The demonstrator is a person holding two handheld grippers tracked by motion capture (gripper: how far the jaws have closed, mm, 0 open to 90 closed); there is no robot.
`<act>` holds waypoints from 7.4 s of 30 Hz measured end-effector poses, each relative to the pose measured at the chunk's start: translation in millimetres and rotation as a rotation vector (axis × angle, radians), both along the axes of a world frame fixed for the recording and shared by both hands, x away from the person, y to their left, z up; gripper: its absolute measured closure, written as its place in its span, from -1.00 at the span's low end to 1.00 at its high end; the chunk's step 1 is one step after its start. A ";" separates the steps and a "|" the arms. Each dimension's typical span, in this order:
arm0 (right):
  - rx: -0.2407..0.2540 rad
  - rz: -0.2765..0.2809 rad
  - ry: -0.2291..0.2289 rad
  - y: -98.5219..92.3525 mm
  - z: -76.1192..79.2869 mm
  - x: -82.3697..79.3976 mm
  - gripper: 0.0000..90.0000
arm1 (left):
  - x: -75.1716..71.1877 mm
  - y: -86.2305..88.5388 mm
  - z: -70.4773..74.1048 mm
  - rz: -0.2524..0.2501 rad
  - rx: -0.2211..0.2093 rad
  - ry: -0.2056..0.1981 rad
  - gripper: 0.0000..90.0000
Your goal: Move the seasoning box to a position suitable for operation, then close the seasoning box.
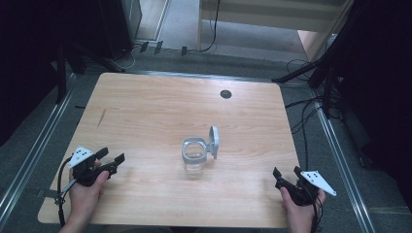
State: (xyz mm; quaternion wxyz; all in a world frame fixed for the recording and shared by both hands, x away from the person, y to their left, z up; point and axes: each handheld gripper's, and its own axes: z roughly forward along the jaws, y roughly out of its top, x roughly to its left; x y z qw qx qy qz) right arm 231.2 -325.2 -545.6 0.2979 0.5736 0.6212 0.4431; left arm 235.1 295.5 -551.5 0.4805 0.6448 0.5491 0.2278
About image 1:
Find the clear jar with grey lid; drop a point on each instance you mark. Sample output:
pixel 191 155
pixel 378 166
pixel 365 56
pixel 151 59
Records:
pixel 196 152

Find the black power plug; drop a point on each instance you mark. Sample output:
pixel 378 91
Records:
pixel 144 47
pixel 158 47

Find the metal floor rail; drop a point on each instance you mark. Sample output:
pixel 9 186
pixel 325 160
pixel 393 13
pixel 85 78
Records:
pixel 32 155
pixel 343 161

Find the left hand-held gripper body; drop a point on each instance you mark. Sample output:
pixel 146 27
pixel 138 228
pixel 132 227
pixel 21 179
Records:
pixel 85 169

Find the person's right hand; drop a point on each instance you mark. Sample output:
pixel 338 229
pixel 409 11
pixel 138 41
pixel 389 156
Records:
pixel 301 215

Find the black metal stand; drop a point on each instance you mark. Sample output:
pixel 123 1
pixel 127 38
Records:
pixel 301 72
pixel 61 74

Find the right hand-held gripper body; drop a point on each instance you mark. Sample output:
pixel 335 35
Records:
pixel 301 193

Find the person's left hand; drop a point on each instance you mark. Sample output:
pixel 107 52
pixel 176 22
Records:
pixel 85 198

